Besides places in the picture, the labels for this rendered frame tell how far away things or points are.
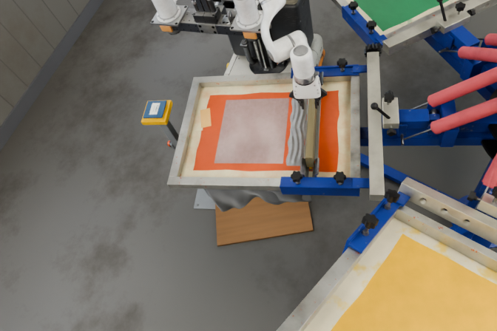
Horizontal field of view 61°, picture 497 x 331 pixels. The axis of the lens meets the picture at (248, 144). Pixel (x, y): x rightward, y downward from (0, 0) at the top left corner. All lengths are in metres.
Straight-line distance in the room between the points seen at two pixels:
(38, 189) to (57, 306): 0.95
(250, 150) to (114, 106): 2.03
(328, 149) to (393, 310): 0.79
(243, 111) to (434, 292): 1.11
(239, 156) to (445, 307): 0.99
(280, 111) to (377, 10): 0.74
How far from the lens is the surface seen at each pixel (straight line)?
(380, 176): 1.61
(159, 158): 3.17
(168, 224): 2.90
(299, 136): 1.81
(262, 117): 1.90
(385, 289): 1.22
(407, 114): 1.76
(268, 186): 1.68
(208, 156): 1.86
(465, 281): 1.36
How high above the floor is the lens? 2.47
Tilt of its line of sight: 56 degrees down
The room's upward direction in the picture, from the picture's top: 23 degrees counter-clockwise
